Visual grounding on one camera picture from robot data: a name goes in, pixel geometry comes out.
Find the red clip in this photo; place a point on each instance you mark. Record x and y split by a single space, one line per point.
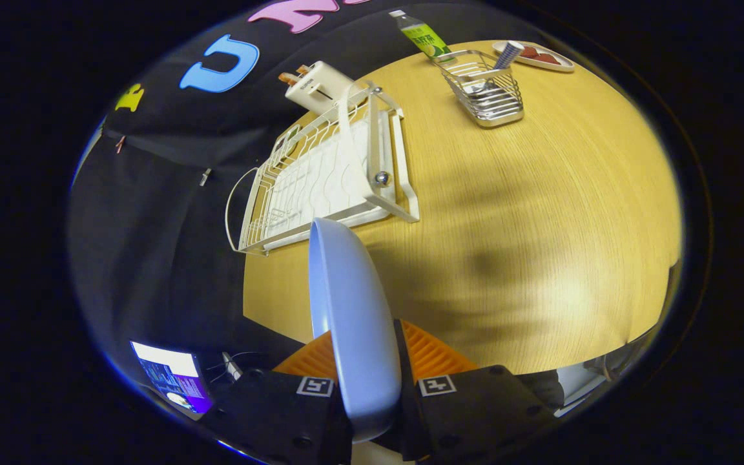
120 144

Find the black backdrop cloth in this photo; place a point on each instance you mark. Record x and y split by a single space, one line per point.
152 258

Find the white toaster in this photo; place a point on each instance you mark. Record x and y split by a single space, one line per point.
317 87

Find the silver clip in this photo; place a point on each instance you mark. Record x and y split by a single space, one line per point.
205 177

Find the blue plate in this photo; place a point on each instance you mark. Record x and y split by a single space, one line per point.
352 336

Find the red meat piece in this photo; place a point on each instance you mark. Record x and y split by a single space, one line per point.
529 51
547 59

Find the lit computer screen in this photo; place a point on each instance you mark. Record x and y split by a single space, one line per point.
172 378

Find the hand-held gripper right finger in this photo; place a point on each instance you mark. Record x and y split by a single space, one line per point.
475 413

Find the green label drink bottle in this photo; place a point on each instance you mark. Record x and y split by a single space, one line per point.
423 39

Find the white oval dish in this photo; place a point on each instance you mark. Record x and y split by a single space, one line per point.
560 64

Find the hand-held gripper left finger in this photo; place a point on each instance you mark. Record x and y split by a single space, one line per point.
268 413

